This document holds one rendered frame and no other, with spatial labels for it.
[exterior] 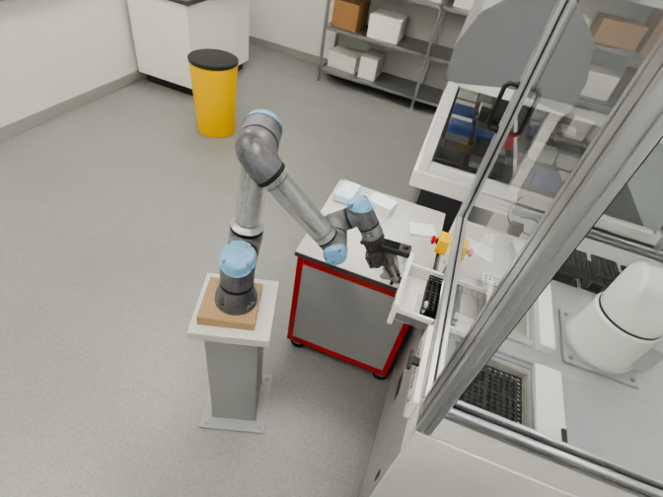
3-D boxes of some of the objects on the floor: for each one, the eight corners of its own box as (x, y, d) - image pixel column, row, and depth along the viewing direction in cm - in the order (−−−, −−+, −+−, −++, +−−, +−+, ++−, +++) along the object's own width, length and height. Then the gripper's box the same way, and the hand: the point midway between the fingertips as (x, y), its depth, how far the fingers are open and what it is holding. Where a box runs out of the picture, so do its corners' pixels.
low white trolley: (282, 348, 227) (295, 250, 175) (322, 274, 271) (340, 178, 219) (382, 388, 218) (426, 298, 167) (405, 305, 263) (445, 213, 211)
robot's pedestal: (198, 428, 190) (183, 334, 138) (214, 370, 212) (205, 270, 160) (263, 434, 192) (271, 344, 140) (272, 376, 214) (281, 279, 162)
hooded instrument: (374, 284, 272) (480, -34, 150) (421, 157, 405) (498, -67, 283) (557, 350, 254) (847, 52, 133) (545, 194, 387) (683, -26, 266)
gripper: (364, 229, 149) (385, 273, 159) (356, 248, 141) (378, 292, 151) (386, 225, 145) (405, 270, 155) (379, 244, 137) (400, 290, 147)
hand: (399, 277), depth 151 cm, fingers closed on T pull, 3 cm apart
